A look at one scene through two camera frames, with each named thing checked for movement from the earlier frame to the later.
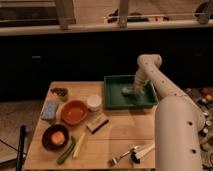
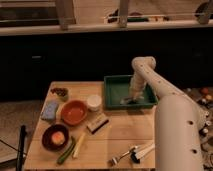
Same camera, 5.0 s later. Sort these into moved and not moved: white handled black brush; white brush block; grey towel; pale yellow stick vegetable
Moved: grey towel
Not moved: white brush block; white handled black brush; pale yellow stick vegetable
